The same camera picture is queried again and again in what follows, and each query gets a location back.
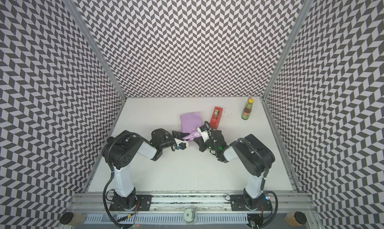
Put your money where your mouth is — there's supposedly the pink wrapping paper sheet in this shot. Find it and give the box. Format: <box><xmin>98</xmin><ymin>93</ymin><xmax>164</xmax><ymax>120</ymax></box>
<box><xmin>180</xmin><ymin>112</ymin><xmax>203</xmax><ymax>141</ymax></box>

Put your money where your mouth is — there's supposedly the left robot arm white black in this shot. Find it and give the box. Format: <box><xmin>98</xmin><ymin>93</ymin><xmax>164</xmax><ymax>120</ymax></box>
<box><xmin>102</xmin><ymin>128</ymin><xmax>189</xmax><ymax>211</ymax></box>

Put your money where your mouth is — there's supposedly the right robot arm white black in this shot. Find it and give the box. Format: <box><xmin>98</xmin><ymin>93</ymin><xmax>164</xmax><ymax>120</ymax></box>
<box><xmin>194</xmin><ymin>130</ymin><xmax>276</xmax><ymax>211</ymax></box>

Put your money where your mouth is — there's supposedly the red tape dispenser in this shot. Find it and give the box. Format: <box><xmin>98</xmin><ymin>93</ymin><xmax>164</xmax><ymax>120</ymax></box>
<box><xmin>210</xmin><ymin>107</ymin><xmax>223</xmax><ymax>129</ymax></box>

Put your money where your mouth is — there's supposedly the green sauce bottle yellow cap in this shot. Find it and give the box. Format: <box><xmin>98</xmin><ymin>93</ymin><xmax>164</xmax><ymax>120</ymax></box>
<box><xmin>241</xmin><ymin>97</ymin><xmax>254</xmax><ymax>120</ymax></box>

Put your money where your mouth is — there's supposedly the round white button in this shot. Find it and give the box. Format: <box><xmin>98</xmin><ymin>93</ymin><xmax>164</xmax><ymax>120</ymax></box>
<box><xmin>183</xmin><ymin>208</ymin><xmax>197</xmax><ymax>225</ymax></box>

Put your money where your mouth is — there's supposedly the right corner jar black lid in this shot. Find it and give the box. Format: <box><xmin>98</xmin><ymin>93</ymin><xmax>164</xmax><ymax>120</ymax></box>
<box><xmin>285</xmin><ymin>211</ymin><xmax>308</xmax><ymax>227</ymax></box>

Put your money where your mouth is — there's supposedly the corner jar black lid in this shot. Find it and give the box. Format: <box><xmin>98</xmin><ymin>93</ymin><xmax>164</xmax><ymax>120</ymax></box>
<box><xmin>60</xmin><ymin>212</ymin><xmax>87</xmax><ymax>226</ymax></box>
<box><xmin>285</xmin><ymin>211</ymin><xmax>308</xmax><ymax>227</ymax></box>

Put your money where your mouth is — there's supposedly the left corner jar black lid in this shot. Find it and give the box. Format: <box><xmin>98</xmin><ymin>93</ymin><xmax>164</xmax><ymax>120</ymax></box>
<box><xmin>60</xmin><ymin>212</ymin><xmax>87</xmax><ymax>226</ymax></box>

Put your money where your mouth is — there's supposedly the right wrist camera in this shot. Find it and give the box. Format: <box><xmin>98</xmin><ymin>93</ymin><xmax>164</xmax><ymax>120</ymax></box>
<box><xmin>198</xmin><ymin>125</ymin><xmax>210</xmax><ymax>142</ymax></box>

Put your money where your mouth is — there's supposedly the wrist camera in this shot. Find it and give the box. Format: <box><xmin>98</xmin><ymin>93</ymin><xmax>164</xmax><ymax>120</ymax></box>
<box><xmin>175</xmin><ymin>139</ymin><xmax>189</xmax><ymax>150</ymax></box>
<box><xmin>198</xmin><ymin>125</ymin><xmax>210</xmax><ymax>142</ymax></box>

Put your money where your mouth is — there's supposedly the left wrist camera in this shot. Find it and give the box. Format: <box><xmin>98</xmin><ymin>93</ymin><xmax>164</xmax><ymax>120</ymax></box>
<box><xmin>175</xmin><ymin>139</ymin><xmax>189</xmax><ymax>150</ymax></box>

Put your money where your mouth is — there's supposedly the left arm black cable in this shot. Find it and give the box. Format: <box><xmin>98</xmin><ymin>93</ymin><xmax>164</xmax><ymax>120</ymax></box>
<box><xmin>101</xmin><ymin>169</ymin><xmax>124</xmax><ymax>229</ymax></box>

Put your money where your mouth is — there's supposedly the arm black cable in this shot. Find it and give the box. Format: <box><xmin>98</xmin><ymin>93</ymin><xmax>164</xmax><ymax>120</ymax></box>
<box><xmin>248</xmin><ymin>191</ymin><xmax>279</xmax><ymax>229</ymax></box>
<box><xmin>101</xmin><ymin>169</ymin><xmax>124</xmax><ymax>229</ymax></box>

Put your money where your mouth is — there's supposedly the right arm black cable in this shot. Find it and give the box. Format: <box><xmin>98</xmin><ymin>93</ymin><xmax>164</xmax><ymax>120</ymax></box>
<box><xmin>248</xmin><ymin>191</ymin><xmax>279</xmax><ymax>229</ymax></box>

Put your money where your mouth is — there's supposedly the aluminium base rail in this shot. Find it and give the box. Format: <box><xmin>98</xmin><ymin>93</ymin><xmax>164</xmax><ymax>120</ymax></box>
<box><xmin>67</xmin><ymin>191</ymin><xmax>316</xmax><ymax>215</ymax></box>

